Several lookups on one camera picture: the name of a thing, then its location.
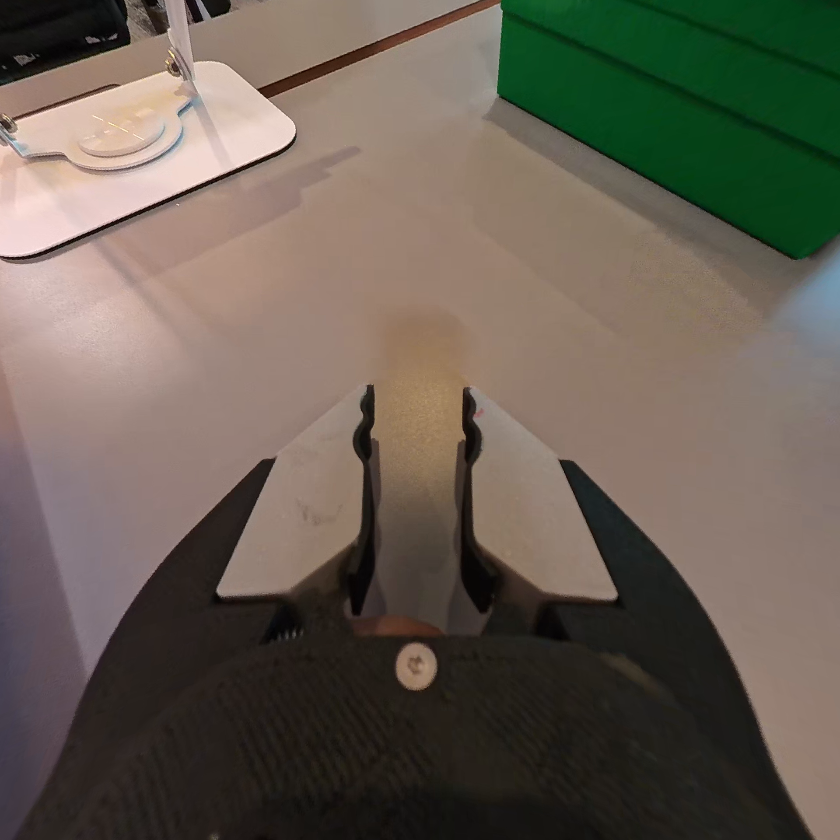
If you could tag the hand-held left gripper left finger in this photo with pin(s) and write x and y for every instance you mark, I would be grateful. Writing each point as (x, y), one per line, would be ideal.
(302, 512)

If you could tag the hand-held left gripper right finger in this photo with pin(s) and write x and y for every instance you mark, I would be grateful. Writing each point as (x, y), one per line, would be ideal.
(538, 525)

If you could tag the green plastic bin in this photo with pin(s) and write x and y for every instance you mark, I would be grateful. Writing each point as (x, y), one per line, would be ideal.
(656, 98)

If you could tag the white document stand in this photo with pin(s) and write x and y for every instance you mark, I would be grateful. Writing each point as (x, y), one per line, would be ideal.
(131, 197)

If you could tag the black office chair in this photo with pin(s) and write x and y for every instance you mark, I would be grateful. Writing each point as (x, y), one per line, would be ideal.
(59, 26)

